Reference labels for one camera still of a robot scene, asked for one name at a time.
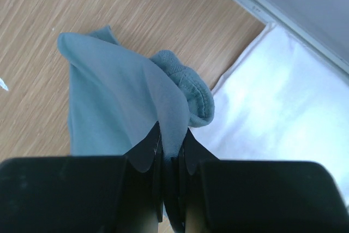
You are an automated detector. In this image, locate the white folded t-shirt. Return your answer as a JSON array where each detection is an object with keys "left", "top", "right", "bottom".
[{"left": 192, "top": 23, "right": 348, "bottom": 200}]

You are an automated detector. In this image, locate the blue t-shirt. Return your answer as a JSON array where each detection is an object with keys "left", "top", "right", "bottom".
[{"left": 57, "top": 27, "right": 214, "bottom": 172}]

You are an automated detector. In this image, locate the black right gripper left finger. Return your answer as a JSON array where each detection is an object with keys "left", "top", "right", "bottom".
[{"left": 124, "top": 122, "right": 163, "bottom": 232}]

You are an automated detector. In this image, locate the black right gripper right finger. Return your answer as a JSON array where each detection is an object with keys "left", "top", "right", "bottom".
[{"left": 178, "top": 130, "right": 218, "bottom": 232}]

